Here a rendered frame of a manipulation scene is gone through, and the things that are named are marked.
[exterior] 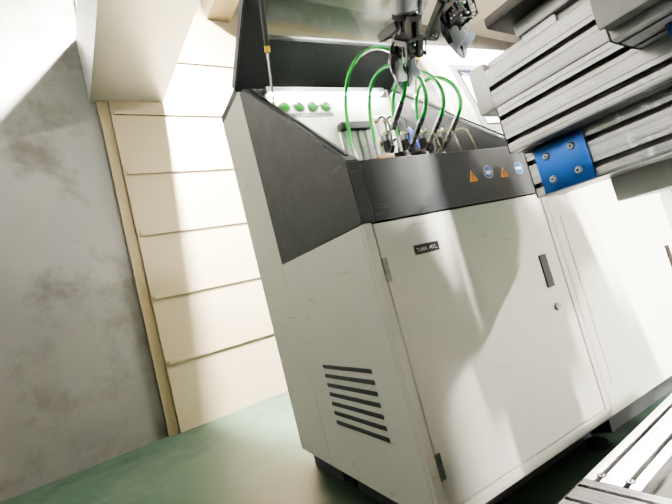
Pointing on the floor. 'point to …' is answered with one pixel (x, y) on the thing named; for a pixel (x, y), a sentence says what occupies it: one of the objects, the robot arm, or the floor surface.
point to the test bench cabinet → (389, 377)
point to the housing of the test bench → (276, 287)
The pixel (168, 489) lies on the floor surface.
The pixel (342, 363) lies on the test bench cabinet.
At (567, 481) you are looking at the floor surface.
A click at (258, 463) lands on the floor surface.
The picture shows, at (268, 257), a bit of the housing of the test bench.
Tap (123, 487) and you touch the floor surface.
